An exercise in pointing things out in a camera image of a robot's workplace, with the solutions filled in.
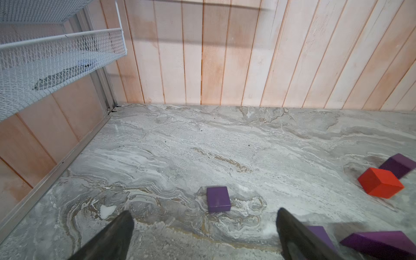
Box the purple rectangular brick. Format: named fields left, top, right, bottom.
left=206, top=186, right=231, bottom=213

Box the red cube brick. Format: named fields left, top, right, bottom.
left=357, top=167, right=405, bottom=199

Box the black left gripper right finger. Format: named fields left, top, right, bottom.
left=276, top=208, right=342, bottom=260

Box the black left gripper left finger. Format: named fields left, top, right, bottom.
left=70, top=210, right=134, bottom=260

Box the white wire mesh shelf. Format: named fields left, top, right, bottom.
left=1, top=1, right=127, bottom=120

